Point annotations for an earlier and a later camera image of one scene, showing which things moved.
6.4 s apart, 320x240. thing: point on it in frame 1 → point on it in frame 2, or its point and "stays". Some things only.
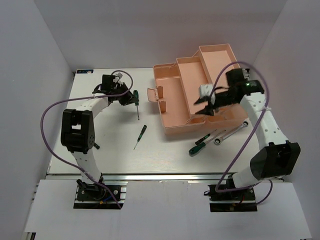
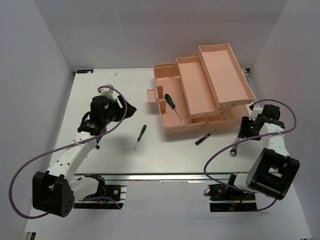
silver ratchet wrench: x=217 y=141 → x=233 y=151
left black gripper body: x=120 y=89 → x=115 y=112
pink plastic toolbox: x=178 y=82 stays
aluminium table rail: x=137 y=177 stays
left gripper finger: x=130 y=99 → x=130 y=110
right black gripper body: x=224 y=98 → x=248 y=128
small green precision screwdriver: x=144 y=128 stays
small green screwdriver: x=197 y=142 stays
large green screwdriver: x=136 y=98 → x=169 y=100
